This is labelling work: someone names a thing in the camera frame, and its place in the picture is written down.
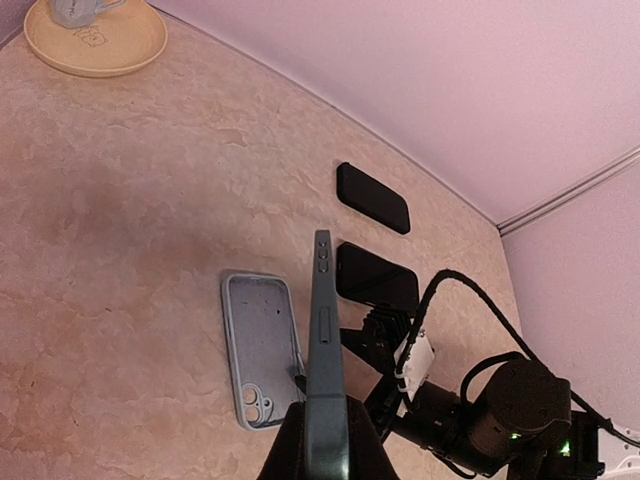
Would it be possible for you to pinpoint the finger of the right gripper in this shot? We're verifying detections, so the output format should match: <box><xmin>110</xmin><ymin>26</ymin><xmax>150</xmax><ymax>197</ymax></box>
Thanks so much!
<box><xmin>340</xmin><ymin>328</ymin><xmax>399</xmax><ymax>375</ymax></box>

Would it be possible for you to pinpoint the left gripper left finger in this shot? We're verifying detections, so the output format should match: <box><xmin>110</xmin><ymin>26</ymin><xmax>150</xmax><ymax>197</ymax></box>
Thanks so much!
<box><xmin>257</xmin><ymin>402</ymin><xmax>306</xmax><ymax>480</ymax></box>

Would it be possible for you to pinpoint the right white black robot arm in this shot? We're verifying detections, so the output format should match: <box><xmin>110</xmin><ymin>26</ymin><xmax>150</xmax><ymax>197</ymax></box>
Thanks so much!
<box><xmin>341</xmin><ymin>327</ymin><xmax>639</xmax><ymax>479</ymax></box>

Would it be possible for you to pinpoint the beige round plate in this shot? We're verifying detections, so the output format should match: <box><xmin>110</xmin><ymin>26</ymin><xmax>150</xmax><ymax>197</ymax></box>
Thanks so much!
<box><xmin>23</xmin><ymin>1</ymin><xmax>168</xmax><ymax>78</ymax></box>

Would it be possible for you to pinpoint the black phone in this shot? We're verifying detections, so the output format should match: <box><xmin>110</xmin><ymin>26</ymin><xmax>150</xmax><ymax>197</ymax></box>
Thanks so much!
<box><xmin>304</xmin><ymin>230</ymin><xmax>349</xmax><ymax>479</ymax></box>

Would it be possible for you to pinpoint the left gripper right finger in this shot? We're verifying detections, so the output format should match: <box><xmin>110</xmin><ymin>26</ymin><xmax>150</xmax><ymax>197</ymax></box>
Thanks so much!
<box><xmin>347</xmin><ymin>397</ymin><xmax>395</xmax><ymax>480</ymax></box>

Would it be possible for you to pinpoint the light blue mug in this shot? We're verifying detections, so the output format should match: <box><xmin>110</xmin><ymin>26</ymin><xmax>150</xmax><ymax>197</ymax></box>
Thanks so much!
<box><xmin>49</xmin><ymin>0</ymin><xmax>126</xmax><ymax>29</ymax></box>

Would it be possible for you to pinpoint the light blue phone case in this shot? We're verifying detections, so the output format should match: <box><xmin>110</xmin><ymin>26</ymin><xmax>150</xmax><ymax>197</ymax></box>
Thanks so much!
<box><xmin>221</xmin><ymin>271</ymin><xmax>304</xmax><ymax>432</ymax></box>

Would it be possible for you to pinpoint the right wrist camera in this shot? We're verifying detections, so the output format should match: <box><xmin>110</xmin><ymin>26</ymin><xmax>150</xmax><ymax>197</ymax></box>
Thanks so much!
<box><xmin>362</xmin><ymin>305</ymin><xmax>435</xmax><ymax>400</ymax></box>

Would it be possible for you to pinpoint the right aluminium frame post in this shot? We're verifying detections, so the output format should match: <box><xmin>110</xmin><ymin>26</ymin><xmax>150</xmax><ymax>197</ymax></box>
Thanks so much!
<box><xmin>496</xmin><ymin>146</ymin><xmax>640</xmax><ymax>238</ymax></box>

